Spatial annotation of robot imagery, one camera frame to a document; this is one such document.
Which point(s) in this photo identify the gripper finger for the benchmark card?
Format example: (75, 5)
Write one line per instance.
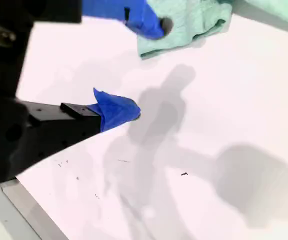
(114, 112)
(139, 15)

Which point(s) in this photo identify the pale green T-shirt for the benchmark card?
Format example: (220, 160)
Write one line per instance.
(196, 22)

